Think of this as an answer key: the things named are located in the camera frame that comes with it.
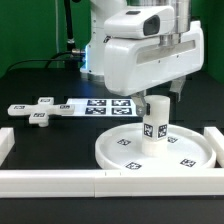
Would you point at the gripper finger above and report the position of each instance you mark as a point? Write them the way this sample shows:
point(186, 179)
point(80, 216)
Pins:
point(177, 87)
point(140, 102)

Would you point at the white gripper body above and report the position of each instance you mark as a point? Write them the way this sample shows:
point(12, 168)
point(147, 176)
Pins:
point(132, 66)

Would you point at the white round table top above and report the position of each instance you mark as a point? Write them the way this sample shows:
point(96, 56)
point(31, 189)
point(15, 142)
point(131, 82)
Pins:
point(121, 148)

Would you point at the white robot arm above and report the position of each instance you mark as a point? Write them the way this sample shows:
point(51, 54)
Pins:
point(101, 10)

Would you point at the white marker sheet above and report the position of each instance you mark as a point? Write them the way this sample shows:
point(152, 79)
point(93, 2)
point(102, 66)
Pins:
point(86, 107)

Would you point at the black vertical pole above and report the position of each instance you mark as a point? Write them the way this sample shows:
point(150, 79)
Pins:
point(71, 64)

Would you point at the white right fence bar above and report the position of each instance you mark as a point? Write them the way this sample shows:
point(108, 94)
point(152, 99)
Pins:
point(216, 140)

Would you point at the white fence bar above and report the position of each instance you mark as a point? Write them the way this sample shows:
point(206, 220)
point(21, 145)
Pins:
point(110, 183)
point(7, 141)
point(216, 140)

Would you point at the white front fence bar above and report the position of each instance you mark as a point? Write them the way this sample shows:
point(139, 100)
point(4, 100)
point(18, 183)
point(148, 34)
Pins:
point(110, 183)

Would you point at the white cross-shaped table base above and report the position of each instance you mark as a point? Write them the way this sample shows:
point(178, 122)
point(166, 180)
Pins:
point(40, 112)

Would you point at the white left fence bar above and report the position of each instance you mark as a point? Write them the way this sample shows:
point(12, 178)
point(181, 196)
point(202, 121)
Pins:
point(7, 141)

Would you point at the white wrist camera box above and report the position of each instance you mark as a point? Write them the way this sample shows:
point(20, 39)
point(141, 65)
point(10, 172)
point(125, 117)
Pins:
point(140, 22)

